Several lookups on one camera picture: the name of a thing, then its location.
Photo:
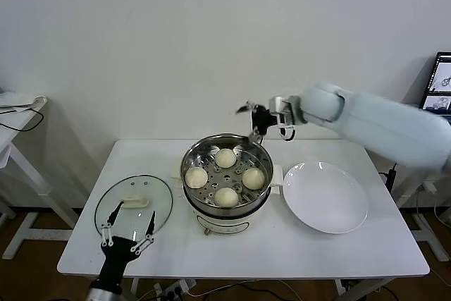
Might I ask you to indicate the white steamed baozi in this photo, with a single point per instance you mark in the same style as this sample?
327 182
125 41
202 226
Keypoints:
196 178
253 178
225 198
225 158

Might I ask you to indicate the white side table with cloth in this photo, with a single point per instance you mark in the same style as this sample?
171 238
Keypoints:
35 234

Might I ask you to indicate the white round plate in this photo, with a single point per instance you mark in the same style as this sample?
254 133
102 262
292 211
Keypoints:
324 198

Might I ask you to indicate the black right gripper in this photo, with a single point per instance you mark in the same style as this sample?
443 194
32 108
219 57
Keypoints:
262 119

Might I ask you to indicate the white power strip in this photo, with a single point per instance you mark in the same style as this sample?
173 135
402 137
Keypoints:
176 287

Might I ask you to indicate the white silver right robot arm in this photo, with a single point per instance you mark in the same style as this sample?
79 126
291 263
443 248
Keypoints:
387 128

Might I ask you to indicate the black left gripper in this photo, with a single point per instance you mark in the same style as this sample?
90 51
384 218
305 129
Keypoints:
118 255

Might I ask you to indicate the stainless steel steamer basket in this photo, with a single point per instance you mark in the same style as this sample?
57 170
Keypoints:
262 199

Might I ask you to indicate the steel steamer pot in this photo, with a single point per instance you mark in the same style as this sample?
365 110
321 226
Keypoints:
225 223

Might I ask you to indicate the white side table with laptop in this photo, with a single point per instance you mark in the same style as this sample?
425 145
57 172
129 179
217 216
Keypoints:
428 234

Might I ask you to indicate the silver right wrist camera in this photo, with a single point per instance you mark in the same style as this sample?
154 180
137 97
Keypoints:
280 107

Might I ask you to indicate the open grey laptop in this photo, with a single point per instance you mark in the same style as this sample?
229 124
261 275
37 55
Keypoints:
440 79

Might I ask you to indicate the white wall plug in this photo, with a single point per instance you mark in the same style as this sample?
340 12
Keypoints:
430 187

